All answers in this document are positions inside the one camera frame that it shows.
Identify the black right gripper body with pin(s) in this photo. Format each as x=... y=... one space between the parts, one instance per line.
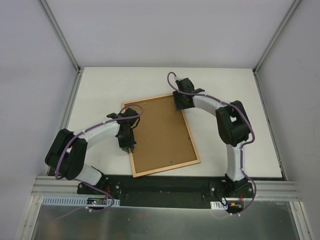
x=180 y=104

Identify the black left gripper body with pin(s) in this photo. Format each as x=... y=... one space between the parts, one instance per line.
x=127 y=144

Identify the brown backing board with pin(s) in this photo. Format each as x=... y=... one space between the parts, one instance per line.
x=160 y=135

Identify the wooden picture frame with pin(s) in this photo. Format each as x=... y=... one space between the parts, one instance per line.
x=195 y=150

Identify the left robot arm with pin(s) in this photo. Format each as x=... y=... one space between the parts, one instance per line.
x=68 y=151

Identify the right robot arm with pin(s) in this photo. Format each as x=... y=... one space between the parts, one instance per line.
x=233 y=127

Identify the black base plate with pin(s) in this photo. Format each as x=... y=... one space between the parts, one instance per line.
x=186 y=192

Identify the left white cable duct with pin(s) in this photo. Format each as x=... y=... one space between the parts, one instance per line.
x=79 y=201

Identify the white cable duct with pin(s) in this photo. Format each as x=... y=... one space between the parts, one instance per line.
x=79 y=201
x=216 y=205

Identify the aluminium front rail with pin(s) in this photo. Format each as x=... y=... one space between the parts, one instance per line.
x=266 y=190

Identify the right white cable duct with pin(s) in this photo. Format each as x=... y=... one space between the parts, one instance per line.
x=216 y=205

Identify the right aluminium corner post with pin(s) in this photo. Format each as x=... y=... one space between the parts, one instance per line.
x=277 y=34

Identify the aluminium corner post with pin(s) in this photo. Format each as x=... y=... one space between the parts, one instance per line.
x=277 y=34
x=59 y=34

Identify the left aluminium corner post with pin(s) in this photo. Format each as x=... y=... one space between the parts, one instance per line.
x=59 y=34

